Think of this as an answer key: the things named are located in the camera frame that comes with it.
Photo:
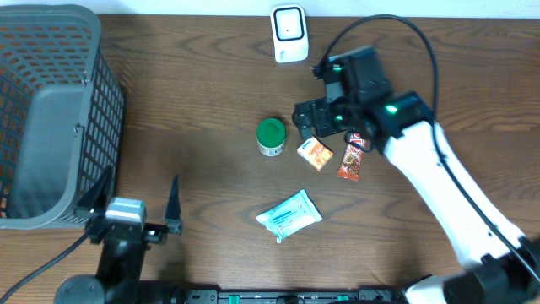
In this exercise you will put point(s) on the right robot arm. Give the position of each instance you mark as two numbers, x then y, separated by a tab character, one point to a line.
499	263

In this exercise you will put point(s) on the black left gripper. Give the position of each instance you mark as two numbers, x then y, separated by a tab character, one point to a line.
153	237

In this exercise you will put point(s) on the small orange tissue pack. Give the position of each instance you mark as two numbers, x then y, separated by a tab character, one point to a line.
315	153

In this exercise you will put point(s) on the white barcode scanner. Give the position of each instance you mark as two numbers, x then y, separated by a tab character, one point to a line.
290	36

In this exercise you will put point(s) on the grey plastic mesh basket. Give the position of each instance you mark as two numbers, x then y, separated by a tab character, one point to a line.
62	111

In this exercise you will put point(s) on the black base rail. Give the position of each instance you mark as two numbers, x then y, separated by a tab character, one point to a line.
207	296

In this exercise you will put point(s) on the red orange snack packet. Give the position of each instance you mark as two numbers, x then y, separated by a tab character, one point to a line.
353	156

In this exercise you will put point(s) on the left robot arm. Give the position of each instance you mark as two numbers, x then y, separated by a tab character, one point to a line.
117	279

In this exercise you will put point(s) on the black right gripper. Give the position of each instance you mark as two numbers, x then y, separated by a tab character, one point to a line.
321	107

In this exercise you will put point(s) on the green lid jar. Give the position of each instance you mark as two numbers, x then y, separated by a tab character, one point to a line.
271	137

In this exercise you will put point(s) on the teal wet wipes pack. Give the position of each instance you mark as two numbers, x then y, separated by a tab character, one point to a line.
292	215

